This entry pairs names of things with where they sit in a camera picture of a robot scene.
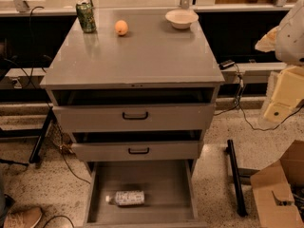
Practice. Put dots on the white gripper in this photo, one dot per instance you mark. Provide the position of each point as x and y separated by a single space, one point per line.
291 38

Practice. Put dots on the clear plastic water bottle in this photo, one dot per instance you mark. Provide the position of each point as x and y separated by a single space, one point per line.
126 198

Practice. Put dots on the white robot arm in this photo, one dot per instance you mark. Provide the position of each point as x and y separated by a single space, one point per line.
287 42

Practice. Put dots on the grey drawer cabinet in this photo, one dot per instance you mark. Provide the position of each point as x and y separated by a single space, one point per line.
151 55

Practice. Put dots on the grey top drawer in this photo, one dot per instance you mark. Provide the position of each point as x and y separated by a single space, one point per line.
114 110

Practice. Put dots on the grey drawer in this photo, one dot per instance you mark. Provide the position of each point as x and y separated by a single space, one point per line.
168 195
118 151
114 110

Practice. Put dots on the grey middle drawer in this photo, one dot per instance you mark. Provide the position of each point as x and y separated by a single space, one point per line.
118 151

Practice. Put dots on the grey bottom drawer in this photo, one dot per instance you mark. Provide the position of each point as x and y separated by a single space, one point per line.
168 195

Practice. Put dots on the black power adapter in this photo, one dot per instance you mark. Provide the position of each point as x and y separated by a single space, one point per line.
226 64

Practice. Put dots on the white bowl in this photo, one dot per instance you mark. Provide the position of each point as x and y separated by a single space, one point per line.
181 18

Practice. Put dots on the cardboard box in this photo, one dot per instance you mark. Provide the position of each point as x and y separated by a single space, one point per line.
272 188

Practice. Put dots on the orange fruit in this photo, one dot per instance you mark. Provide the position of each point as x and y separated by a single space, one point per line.
121 27

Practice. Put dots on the black table leg right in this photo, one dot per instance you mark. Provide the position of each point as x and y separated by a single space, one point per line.
241 208

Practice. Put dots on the black table leg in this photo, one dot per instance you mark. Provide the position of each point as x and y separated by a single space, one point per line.
34 156
241 208

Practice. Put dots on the green soda can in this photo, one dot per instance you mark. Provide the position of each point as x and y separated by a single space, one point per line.
85 16

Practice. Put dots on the black table leg left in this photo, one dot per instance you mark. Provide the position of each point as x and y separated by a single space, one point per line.
34 156

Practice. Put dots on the brown shoe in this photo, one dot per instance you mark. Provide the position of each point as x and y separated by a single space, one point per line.
23 219

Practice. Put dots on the black drawer handle middle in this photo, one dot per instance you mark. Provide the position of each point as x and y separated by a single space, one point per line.
143 151

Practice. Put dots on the black drawer handle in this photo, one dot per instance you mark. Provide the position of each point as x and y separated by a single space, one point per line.
135 116
143 151

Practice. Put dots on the black drawer handle top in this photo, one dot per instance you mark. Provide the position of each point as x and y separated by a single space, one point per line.
135 116

